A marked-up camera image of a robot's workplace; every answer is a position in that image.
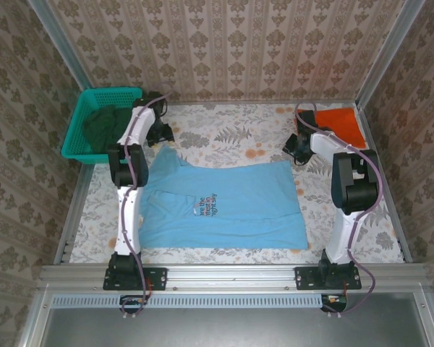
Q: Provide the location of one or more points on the dark green t-shirt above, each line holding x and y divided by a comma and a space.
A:
101, 126

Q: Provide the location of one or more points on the aluminium table side rail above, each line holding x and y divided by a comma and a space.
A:
394, 202
70, 224

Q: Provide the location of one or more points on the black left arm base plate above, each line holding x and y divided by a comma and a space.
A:
155, 278

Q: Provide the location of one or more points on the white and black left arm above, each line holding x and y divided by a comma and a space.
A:
128, 224

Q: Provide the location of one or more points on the floral patterned tablecloth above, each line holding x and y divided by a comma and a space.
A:
238, 123

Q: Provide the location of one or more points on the green plastic basket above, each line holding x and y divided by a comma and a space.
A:
94, 99

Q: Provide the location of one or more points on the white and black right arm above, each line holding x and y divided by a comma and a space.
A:
343, 235

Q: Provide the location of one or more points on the orange folded t-shirt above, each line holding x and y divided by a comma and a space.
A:
340, 123

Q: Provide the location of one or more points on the grey metal panel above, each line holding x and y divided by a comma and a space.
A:
238, 329

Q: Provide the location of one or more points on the aluminium frame post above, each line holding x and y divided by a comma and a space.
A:
58, 39
383, 54

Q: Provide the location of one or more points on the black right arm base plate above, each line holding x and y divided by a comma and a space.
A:
305, 279

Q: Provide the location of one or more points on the light blue printed t-shirt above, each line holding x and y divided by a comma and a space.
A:
238, 202

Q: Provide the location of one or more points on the wide aluminium base rail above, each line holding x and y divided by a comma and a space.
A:
231, 276

